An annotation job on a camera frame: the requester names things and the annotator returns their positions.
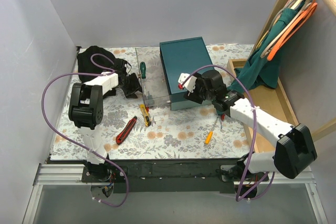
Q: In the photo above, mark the clear acrylic drawer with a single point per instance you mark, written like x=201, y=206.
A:
x=155, y=81

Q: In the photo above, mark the long green screwdriver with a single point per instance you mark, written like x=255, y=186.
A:
x=143, y=76

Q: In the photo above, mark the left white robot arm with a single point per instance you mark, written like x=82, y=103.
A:
x=86, y=109

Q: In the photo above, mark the teal drawer box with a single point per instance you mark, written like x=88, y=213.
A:
x=182, y=56

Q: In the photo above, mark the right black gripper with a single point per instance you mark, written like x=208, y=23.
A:
x=194, y=94

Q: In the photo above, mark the beige hanger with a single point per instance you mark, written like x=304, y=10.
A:
x=285, y=23

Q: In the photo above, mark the orange hanger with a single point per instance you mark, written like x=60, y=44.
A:
x=292, y=28

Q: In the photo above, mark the red black utility knife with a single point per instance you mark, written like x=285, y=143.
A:
x=126, y=131

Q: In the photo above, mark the yellow utility knife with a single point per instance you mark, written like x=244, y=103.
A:
x=145, y=112

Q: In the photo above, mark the black cloth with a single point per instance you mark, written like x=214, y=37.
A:
x=95, y=60

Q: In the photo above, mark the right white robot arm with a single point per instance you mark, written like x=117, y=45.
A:
x=294, y=146

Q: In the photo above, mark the red small screwdriver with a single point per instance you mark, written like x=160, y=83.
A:
x=222, y=121

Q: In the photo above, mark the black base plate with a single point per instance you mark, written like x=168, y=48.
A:
x=177, y=175

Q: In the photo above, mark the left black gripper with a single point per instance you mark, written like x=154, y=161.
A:
x=130, y=85

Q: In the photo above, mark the green garment on hanger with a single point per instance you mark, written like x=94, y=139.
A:
x=258, y=71

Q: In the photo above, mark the aluminium rail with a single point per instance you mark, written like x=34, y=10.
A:
x=167, y=192

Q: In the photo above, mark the orange handle screwdriver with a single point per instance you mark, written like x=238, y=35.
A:
x=210, y=134

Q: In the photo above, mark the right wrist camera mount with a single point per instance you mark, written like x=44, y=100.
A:
x=187, y=81

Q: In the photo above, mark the floral table mat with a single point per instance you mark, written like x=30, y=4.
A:
x=172, y=134

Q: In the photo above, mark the small green screwdriver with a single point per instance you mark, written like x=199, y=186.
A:
x=150, y=100

